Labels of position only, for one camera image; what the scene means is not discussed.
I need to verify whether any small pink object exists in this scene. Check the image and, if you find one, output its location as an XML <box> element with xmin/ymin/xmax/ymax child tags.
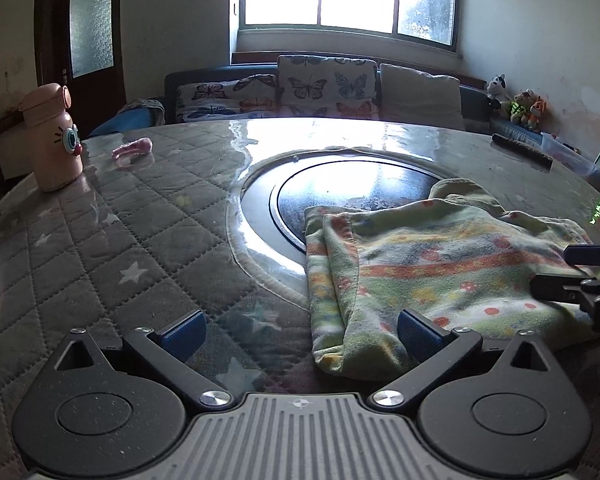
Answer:
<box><xmin>111</xmin><ymin>136</ymin><xmax>154</xmax><ymax>162</ymax></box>

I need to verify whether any black remote control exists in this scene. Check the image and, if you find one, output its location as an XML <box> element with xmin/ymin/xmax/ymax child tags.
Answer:
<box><xmin>491</xmin><ymin>133</ymin><xmax>553</xmax><ymax>169</ymax></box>

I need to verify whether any orange plush toy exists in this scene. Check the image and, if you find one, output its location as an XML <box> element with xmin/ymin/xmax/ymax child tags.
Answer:
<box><xmin>526</xmin><ymin>96</ymin><xmax>547</xmax><ymax>132</ymax></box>

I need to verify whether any butterfly print cushion upright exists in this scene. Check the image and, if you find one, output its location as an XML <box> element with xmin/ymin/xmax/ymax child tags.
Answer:
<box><xmin>277</xmin><ymin>55</ymin><xmax>379</xmax><ymax>120</ymax></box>

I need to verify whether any pink cartoon water bottle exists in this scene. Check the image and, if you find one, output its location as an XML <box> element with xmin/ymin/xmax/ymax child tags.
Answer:
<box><xmin>19</xmin><ymin>84</ymin><xmax>83</xmax><ymax>193</ymax></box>

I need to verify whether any colourful patterned children's garment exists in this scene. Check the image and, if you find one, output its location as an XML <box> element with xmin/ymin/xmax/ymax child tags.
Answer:
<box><xmin>304</xmin><ymin>179</ymin><xmax>600</xmax><ymax>380</ymax></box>

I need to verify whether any white plain cushion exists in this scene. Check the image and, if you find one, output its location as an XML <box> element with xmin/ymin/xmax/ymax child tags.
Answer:
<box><xmin>379</xmin><ymin>64</ymin><xmax>465</xmax><ymax>131</ymax></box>

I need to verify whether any black and white plush toy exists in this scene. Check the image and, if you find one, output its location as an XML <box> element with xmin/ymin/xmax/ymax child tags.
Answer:
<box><xmin>486</xmin><ymin>74</ymin><xmax>512</xmax><ymax>119</ymax></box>

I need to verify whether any blue cloth on sofa arm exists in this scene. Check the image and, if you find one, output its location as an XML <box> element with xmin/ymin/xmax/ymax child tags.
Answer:
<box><xmin>88</xmin><ymin>99</ymin><xmax>166</xmax><ymax>138</ymax></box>

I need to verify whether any dark wooden door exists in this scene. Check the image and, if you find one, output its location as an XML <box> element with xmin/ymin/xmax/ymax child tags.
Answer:
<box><xmin>34</xmin><ymin>0</ymin><xmax>126</xmax><ymax>133</ymax></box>

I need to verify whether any dark blue sofa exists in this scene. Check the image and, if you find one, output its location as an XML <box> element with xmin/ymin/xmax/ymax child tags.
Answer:
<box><xmin>87</xmin><ymin>54</ymin><xmax>546</xmax><ymax>139</ymax></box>

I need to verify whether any clear plastic storage box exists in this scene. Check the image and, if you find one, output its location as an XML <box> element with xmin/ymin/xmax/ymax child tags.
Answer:
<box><xmin>541</xmin><ymin>132</ymin><xmax>600</xmax><ymax>180</ymax></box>

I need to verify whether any grey quilted star tablecloth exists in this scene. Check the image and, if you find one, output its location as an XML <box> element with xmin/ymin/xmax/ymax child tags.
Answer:
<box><xmin>0</xmin><ymin>118</ymin><xmax>600</xmax><ymax>479</ymax></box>

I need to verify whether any green yellow plush toy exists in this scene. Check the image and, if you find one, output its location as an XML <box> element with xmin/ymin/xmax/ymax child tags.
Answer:
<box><xmin>509</xmin><ymin>89</ymin><xmax>538</xmax><ymax>125</ymax></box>

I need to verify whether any butterfly print cushion low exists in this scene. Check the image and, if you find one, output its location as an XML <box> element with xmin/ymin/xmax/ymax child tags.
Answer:
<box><xmin>175</xmin><ymin>74</ymin><xmax>277</xmax><ymax>122</ymax></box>

